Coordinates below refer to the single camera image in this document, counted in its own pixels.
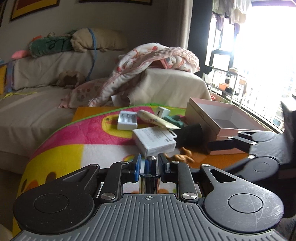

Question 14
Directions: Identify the cream lotion tube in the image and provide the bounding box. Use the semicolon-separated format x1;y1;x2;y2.
137;109;181;130

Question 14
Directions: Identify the colourful duck blanket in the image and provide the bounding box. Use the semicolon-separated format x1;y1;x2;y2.
12;102;249;237

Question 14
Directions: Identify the white USB wall charger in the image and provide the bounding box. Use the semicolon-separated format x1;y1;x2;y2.
154;106;171;118

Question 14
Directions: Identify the beige covered sofa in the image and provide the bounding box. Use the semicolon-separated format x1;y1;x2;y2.
0;49;212;174

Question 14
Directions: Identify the yellow cushion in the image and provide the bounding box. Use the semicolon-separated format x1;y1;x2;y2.
0;65;7;95

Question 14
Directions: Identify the beige pillow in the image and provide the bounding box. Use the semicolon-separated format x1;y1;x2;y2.
70;28;128;52

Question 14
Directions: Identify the black cloth pouch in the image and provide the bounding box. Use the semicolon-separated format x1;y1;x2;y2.
174;123;208;154

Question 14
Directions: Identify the teal green toy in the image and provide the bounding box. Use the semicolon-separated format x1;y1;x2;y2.
163;115;185;128

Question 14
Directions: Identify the white product box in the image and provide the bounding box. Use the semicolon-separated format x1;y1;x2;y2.
132;127;177;157

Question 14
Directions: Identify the pink floral blanket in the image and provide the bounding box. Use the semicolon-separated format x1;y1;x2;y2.
58;43;200;108

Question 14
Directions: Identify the framed red wall picture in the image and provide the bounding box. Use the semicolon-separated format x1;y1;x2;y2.
10;0;60;21

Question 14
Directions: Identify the pink cardboard box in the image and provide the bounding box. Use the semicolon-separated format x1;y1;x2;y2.
185;98;267;147

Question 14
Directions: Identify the white battery charger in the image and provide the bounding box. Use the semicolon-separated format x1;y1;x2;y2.
117;110;137;131

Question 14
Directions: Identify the brown animal figurine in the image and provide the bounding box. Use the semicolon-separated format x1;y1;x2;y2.
164;147;195;164

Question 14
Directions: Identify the metal storage rack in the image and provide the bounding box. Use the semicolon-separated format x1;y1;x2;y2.
204;49;247;107

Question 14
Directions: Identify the green plush toy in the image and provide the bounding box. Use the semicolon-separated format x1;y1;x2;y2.
11;30;76;60

